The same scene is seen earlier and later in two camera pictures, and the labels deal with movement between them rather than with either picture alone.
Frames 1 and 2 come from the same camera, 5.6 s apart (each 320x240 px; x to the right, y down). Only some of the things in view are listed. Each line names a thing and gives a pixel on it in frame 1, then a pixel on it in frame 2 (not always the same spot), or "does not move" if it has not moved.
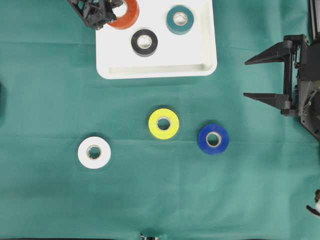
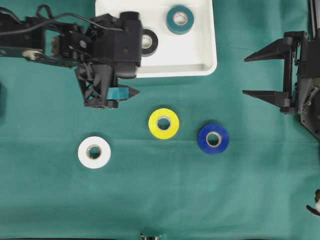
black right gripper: [301, 59] does not move
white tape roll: [105, 155] does not move
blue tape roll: [220, 132] does not move
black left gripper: [96, 13] -> [95, 79]
